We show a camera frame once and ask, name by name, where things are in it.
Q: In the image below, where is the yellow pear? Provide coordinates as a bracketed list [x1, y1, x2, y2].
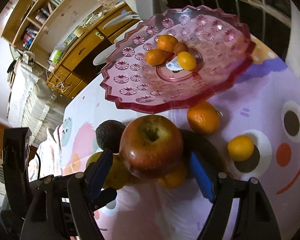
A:
[85, 151, 131, 190]

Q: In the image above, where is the orange tangerine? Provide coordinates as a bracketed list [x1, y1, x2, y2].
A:
[157, 163, 187, 190]
[145, 49, 166, 66]
[157, 34, 179, 53]
[187, 101, 221, 135]

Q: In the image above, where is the red apple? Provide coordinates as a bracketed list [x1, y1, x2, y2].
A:
[119, 115, 184, 179]

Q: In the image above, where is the small brown fruit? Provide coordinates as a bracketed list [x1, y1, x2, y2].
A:
[173, 42, 189, 55]

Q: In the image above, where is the small yellow kumquat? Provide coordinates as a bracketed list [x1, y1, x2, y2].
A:
[227, 135, 254, 162]
[177, 51, 197, 71]

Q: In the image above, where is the blackened banana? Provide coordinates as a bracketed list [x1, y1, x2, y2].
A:
[179, 128, 228, 179]

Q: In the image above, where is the dark avocado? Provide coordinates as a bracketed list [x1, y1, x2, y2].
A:
[95, 120, 126, 154]

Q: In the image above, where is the orange tangerine behind apple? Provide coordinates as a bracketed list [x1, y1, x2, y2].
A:
[187, 101, 221, 135]

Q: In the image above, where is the white lace covered furniture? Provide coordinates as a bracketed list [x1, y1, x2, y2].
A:
[7, 59, 70, 147]

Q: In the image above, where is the wooden desk with drawers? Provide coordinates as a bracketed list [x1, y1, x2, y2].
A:
[46, 3, 138, 99]

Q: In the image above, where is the pink glass fruit bowl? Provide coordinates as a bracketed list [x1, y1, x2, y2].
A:
[100, 5, 255, 114]

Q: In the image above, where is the wooden bookshelf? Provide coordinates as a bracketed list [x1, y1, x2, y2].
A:
[1, 0, 121, 55]

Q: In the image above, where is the grey office chair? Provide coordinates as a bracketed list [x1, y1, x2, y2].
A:
[92, 0, 171, 67]

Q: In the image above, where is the black cable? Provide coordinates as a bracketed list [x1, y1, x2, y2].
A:
[33, 148, 42, 181]

